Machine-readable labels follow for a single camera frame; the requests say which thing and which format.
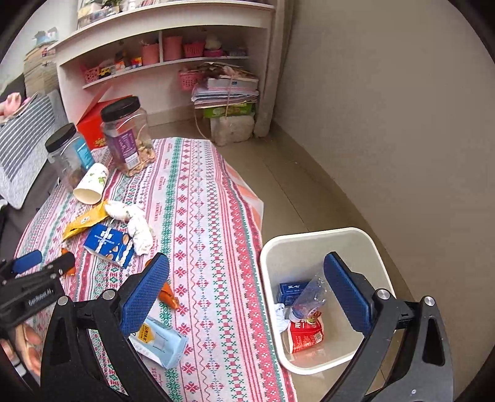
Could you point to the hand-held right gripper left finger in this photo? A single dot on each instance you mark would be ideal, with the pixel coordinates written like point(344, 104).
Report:
point(145, 293)

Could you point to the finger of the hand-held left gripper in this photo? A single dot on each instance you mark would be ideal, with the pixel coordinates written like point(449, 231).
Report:
point(62, 263)
point(27, 261)

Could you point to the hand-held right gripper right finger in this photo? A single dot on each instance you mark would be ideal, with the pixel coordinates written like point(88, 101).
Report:
point(346, 297)

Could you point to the small orange wrapper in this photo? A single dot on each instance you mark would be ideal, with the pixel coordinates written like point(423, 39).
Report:
point(70, 272)

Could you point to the orange snack wrapper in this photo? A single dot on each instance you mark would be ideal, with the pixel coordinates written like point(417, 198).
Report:
point(169, 295)

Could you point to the yellow snack wrapper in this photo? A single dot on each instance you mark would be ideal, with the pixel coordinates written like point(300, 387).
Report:
point(83, 222)

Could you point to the blue biscuit carton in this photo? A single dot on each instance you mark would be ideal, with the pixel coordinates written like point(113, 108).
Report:
point(104, 241)

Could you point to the light blue packet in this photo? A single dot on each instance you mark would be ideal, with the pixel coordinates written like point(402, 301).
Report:
point(166, 344)

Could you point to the white waste bin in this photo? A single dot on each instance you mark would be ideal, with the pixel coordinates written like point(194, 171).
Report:
point(309, 247)

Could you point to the white floral tissue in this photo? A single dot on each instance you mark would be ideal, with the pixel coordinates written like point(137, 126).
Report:
point(135, 228)

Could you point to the white paper cup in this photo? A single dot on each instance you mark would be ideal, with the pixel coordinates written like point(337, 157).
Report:
point(91, 185)

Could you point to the person's left hand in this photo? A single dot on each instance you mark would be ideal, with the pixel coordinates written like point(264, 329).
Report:
point(29, 344)

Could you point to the clear plastic bottle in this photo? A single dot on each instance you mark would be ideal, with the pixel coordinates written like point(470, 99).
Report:
point(309, 299)

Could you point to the red carton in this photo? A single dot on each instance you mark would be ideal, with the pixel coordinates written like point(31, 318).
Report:
point(305, 336)

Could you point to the dark blue small box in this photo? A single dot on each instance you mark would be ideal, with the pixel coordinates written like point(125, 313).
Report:
point(288, 292)

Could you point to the crumpled white paper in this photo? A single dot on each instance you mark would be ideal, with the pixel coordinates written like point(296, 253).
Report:
point(280, 315)

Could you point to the dark grey sofa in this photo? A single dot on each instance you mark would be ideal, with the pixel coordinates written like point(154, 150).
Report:
point(42, 189)

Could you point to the patterned tablecloth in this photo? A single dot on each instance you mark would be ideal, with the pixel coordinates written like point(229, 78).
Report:
point(216, 232)

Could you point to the blue label plastic jar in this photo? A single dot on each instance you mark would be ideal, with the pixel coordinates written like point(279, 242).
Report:
point(65, 158)

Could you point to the striped sofa cover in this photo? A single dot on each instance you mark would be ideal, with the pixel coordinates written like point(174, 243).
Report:
point(23, 150)

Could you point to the purple label plastic jar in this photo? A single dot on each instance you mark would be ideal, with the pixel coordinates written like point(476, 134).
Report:
point(123, 147)

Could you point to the red cardboard box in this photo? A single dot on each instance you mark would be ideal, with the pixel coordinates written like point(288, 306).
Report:
point(91, 127)

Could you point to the pink plush toy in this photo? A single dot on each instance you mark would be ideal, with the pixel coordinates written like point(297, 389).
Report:
point(11, 104)

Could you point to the white bag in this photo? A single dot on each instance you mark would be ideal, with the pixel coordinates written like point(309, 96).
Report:
point(232, 129)

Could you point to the tall stack of books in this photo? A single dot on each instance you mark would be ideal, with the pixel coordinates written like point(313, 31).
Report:
point(40, 73)

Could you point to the pink plastic basket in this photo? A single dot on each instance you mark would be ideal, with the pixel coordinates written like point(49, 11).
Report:
point(193, 50)
point(91, 75)
point(189, 80)

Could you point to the yellow toy truck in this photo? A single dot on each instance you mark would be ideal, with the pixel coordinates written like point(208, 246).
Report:
point(106, 72)

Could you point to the green cardboard box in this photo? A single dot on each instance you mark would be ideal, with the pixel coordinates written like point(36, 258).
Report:
point(232, 111)

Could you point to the colourful puzzle cube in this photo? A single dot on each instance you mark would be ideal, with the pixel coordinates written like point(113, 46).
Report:
point(137, 62)

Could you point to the tied stack of papers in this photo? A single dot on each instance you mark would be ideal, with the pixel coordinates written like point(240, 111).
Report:
point(224, 91)

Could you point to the blue tissue box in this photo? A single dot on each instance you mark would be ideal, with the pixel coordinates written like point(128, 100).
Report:
point(44, 36)

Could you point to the pink pot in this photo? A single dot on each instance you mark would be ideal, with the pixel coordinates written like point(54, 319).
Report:
point(150, 54)
point(172, 48)

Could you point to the pale curtain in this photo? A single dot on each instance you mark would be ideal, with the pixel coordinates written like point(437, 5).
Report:
point(278, 69)

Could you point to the clear storage box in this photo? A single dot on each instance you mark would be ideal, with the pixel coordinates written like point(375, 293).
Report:
point(100, 13)

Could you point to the white and pink toy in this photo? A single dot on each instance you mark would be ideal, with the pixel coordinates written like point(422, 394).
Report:
point(214, 45)

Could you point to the white bookshelf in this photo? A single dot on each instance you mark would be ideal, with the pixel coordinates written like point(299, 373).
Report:
point(170, 19)

